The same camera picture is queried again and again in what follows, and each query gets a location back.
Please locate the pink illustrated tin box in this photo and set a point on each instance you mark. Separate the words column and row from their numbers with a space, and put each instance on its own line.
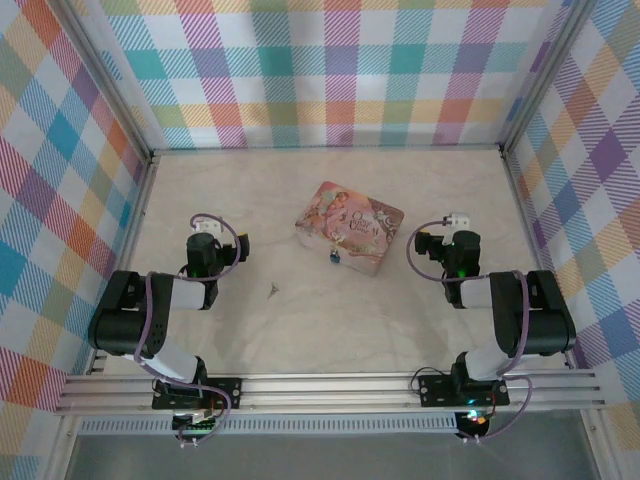
column 345, row 215

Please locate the small blue padlock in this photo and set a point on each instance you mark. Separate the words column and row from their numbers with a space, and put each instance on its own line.
column 334, row 257

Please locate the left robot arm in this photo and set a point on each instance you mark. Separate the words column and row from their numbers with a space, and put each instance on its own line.
column 120, row 325

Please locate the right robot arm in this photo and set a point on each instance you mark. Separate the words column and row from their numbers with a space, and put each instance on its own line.
column 545, row 325

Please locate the green circuit board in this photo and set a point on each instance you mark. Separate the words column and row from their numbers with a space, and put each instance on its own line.
column 195, row 422

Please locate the black controller with lights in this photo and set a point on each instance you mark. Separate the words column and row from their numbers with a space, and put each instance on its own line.
column 474, row 422

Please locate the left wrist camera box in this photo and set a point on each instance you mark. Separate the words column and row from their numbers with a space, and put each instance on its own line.
column 206, row 226

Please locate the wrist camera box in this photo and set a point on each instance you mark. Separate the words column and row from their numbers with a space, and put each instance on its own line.
column 457, row 221
column 206, row 226

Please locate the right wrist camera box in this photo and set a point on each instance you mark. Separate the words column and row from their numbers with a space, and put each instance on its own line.
column 457, row 221

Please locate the aluminium side rail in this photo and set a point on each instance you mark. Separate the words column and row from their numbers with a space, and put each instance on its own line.
column 530, row 240
column 131, row 250

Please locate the thin aluminium wall rail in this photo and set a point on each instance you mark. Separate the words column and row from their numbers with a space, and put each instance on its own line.
column 325, row 149

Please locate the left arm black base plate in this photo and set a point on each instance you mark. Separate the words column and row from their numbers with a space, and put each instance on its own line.
column 227, row 392

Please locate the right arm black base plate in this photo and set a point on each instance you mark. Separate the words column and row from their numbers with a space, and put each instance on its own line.
column 435, row 390

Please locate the slotted aluminium mounting rail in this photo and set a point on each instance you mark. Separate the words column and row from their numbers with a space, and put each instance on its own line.
column 325, row 392

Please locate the aluminium frame post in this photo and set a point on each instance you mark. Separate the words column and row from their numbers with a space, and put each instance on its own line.
column 107, row 80
column 547, row 75

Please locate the aluminium frame bar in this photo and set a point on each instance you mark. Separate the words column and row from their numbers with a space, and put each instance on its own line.
column 600, row 450
column 62, row 450

